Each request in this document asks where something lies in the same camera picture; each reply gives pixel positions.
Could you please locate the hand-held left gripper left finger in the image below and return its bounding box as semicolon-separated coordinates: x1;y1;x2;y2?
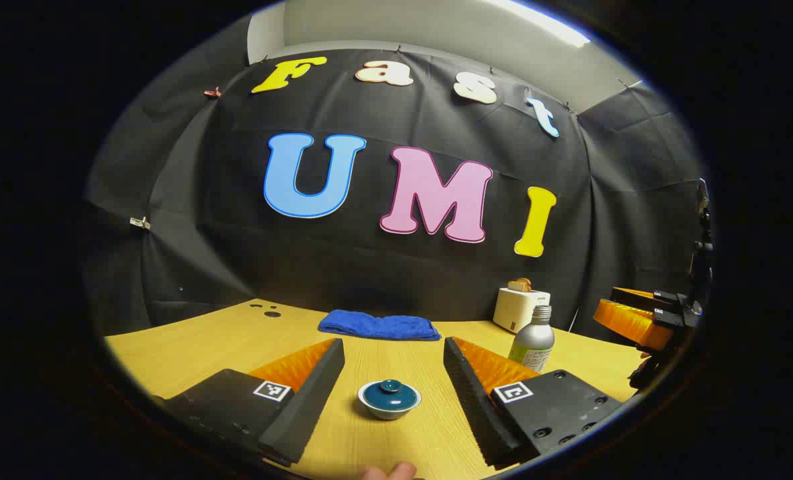
151;338;345;467

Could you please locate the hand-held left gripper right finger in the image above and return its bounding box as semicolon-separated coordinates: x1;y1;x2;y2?
443;336;624;467

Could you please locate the silver green-label water bottle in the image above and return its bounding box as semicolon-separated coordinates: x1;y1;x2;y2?
508;305;556;373

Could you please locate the blue folded towel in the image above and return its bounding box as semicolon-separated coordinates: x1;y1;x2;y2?
318;309;442;341

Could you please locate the cream toaster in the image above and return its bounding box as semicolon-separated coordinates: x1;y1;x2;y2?
492;287;551;333

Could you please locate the black backdrop cloth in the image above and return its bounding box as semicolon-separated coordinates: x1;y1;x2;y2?
83;48;710;347

